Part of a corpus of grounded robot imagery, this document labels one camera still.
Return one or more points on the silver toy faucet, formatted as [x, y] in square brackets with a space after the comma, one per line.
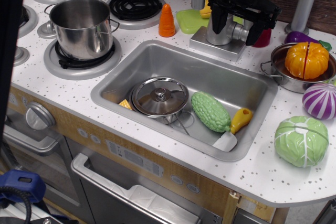
[223, 37]

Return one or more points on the green toy cabbage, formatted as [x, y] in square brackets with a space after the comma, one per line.
[301, 141]

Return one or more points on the silver oven dial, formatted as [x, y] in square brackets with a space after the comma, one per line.
[38, 117]

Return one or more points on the red toy cup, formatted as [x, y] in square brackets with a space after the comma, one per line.
[264, 39]

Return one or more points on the steel pot lid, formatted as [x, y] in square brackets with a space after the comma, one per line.
[159, 96]

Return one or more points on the silver stove knob left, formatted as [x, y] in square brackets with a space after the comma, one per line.
[47, 31]

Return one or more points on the green plastic plate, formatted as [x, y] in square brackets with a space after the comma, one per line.
[190, 21]

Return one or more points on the silver dishwasher door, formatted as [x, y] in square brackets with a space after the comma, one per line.
[117, 194]

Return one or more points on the yellow toy banana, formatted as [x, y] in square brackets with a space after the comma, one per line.
[206, 11]

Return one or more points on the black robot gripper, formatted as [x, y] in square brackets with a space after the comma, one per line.
[263, 14]

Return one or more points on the yellow toy corn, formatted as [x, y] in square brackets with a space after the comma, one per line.
[124, 103]

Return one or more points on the back right stove burner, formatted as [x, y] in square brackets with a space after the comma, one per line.
[136, 14]

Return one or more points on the orange toy pumpkin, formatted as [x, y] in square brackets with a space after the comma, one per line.
[307, 60]

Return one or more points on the silver oven door handle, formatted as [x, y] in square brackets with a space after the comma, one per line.
[45, 147]

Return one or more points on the purple striped toy onion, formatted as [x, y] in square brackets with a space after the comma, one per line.
[319, 101]

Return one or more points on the grey sink basin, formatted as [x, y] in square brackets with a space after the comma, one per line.
[233, 87]

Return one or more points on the purple toy eggplant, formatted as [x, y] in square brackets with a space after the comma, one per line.
[296, 36]

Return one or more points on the orange toy carrot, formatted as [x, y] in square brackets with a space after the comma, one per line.
[166, 22]

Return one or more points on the silver stove knob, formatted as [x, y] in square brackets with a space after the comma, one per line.
[47, 31]
[21, 56]

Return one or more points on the yellow handled toy knife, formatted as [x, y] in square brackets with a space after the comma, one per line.
[228, 140]

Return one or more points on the blue clamp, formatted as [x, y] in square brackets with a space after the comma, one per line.
[30, 184]

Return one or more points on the front stove burner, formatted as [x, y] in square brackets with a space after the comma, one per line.
[61, 65]

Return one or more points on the grey support pole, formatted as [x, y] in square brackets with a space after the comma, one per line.
[300, 18]

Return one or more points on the silver stove knob front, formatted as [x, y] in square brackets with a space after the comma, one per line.
[21, 56]

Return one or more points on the green toy bitter melon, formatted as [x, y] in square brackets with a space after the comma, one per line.
[211, 112]

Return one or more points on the silver faucet lever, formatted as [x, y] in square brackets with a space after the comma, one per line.
[239, 32]

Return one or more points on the large steel pot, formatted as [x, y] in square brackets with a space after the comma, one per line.
[84, 29]

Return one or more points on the small steel pan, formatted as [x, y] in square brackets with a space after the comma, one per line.
[275, 68]

